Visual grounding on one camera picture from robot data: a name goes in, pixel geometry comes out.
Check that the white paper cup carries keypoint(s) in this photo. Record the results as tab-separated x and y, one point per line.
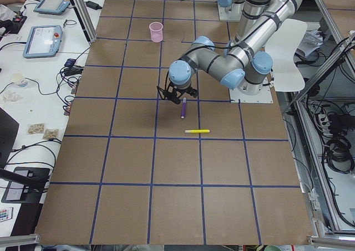
19	80

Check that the purple pen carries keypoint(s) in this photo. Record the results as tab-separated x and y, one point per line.
183	110

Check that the near blue teach pendant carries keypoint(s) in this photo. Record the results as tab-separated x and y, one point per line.
43	41

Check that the aluminium frame post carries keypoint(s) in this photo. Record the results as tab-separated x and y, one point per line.
84	19

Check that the far blue teach pendant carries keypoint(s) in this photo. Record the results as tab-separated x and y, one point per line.
55	7

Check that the yellow pen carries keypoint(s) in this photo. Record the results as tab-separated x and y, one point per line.
197	131

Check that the pink mesh cup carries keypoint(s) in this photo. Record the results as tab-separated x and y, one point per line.
156	32

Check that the white chair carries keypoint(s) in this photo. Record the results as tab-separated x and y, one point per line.
282	46

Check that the brown paper table mat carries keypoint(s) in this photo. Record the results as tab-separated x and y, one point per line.
127	173

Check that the blue teach pendant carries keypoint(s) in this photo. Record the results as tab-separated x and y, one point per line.
43	41
55	7

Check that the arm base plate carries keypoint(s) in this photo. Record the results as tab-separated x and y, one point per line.
251	93
230	14

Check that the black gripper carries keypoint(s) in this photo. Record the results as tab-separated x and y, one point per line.
183	92

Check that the black power adapter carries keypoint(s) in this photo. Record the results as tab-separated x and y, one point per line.
93	5

